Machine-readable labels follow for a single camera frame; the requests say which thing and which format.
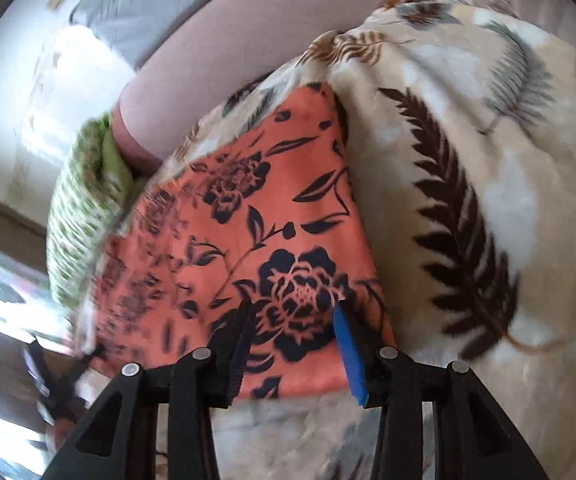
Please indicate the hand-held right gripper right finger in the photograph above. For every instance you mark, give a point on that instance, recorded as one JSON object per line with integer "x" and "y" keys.
{"x": 350, "y": 360}

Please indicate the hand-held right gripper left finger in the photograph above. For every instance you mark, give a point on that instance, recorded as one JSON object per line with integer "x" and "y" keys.
{"x": 238, "y": 360}

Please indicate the orange floral garment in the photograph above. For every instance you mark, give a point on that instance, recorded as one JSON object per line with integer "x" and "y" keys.
{"x": 288, "y": 220}

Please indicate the green checkered pillow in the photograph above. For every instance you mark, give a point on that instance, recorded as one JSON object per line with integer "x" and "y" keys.
{"x": 83, "y": 200}

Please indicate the leaf print blanket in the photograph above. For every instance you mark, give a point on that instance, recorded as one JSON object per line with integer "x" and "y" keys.
{"x": 467, "y": 110}

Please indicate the pink bolster cushion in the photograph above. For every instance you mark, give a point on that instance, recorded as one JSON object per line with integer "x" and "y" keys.
{"x": 238, "y": 35}

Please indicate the grey pillow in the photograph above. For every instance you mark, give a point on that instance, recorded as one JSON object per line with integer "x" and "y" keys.
{"x": 133, "y": 5}

